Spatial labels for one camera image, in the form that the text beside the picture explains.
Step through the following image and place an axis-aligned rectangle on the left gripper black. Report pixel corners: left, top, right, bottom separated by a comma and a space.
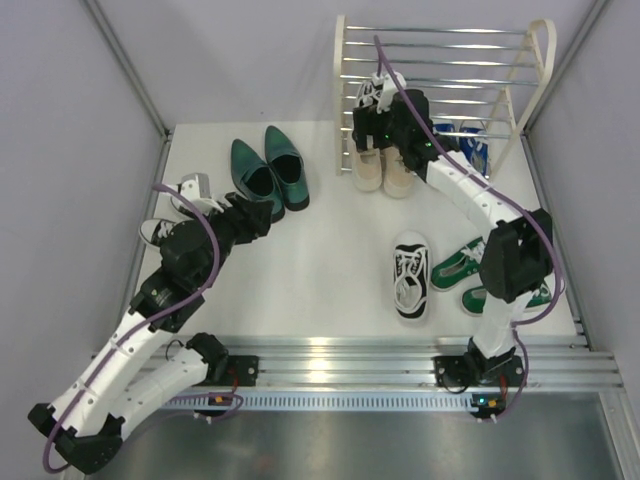
192, 193, 274, 290

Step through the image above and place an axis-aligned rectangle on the blue sneaker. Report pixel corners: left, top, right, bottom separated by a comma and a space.
458, 120, 491, 179
433, 122, 460, 151

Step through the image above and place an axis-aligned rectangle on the beige lace sneaker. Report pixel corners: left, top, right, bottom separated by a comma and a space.
381, 146, 414, 199
348, 140, 382, 192

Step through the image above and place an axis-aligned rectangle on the black white sneaker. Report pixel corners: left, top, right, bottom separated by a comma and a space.
354, 79, 382, 108
393, 230, 432, 323

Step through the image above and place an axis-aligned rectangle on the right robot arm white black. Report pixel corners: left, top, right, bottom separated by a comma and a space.
352, 89, 558, 386

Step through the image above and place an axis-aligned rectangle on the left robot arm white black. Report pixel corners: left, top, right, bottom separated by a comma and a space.
28, 193, 272, 475

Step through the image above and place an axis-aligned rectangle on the dark green leather shoe left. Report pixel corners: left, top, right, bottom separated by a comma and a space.
230, 139, 285, 223

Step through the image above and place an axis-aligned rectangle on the dark green leather shoe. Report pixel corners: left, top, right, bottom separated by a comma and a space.
264, 125, 310, 211
230, 139, 285, 223

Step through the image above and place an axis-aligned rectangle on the dark green leather shoe right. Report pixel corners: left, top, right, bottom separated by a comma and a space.
264, 125, 310, 211

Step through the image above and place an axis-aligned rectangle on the cream metal shoe shelf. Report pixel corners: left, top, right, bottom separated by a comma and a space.
333, 15, 558, 177

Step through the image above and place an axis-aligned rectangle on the black low sneaker upper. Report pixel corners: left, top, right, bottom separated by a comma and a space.
170, 192, 224, 219

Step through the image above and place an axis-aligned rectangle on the black low sneaker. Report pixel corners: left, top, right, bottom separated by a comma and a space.
170, 192, 224, 219
139, 218, 176, 249

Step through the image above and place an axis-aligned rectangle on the black low sneaker lower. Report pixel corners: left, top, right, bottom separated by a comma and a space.
139, 218, 176, 249

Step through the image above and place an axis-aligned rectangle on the green sneaker upper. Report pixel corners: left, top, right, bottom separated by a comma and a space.
431, 237, 485, 291

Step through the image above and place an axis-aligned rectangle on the green sneaker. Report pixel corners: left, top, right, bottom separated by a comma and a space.
431, 237, 485, 291
461, 283, 552, 316

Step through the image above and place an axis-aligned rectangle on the green sneaker lower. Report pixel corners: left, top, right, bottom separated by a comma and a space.
461, 283, 552, 316

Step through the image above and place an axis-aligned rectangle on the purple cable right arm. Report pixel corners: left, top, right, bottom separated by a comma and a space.
373, 34, 564, 421

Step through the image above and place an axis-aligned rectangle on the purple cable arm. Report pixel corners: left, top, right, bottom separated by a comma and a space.
42, 183, 246, 474
373, 34, 564, 421

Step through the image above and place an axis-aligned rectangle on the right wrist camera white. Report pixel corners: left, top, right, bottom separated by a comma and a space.
369, 71, 406, 114

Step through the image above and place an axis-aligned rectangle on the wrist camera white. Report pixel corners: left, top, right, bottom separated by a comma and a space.
179, 173, 221, 214
369, 71, 406, 114

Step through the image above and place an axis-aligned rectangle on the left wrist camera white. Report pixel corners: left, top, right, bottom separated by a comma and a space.
179, 173, 221, 214

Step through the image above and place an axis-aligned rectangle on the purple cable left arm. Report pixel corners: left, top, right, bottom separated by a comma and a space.
42, 183, 246, 474

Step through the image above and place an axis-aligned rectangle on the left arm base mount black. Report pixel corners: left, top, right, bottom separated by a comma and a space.
199, 355, 260, 387

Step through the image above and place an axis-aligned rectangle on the perforated cable duct grey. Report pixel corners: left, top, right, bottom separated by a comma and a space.
164, 391, 504, 413

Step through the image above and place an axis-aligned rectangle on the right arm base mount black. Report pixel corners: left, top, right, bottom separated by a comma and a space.
434, 352, 524, 393

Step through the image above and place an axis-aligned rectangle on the aluminium rail base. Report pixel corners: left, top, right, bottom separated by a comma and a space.
117, 334, 624, 396

